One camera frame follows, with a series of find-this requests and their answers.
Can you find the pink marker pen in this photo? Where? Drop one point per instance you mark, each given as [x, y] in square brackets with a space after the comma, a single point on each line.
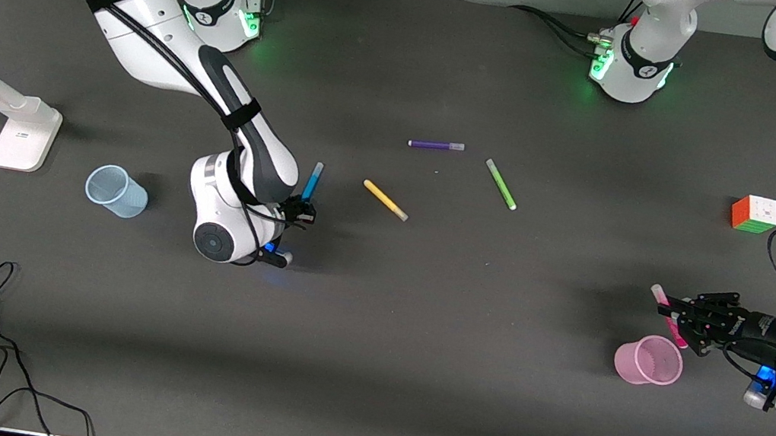
[661, 297]

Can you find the yellow marker pen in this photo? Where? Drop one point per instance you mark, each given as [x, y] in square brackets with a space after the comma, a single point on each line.
[384, 200]

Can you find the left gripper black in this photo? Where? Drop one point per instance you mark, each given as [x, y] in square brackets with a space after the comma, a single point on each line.
[756, 328]

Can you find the green marker pen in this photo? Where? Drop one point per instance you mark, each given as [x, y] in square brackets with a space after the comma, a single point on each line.
[501, 184]

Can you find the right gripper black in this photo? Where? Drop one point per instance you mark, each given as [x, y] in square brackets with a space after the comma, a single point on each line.
[297, 212]

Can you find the colourful puzzle cube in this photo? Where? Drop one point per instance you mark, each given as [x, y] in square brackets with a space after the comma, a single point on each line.
[755, 214]

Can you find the purple marker pen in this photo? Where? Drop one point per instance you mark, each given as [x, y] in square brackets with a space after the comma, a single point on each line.
[436, 145]

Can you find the blue marker pen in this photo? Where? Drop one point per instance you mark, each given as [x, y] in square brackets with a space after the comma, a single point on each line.
[314, 180]

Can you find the pink ribbed plastic cup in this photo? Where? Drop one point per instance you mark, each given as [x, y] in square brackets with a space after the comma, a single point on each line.
[650, 360]

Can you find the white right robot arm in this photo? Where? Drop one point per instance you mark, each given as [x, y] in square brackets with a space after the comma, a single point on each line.
[161, 38]

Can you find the blue ribbed plastic cup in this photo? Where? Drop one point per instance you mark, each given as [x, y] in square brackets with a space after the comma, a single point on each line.
[116, 191]

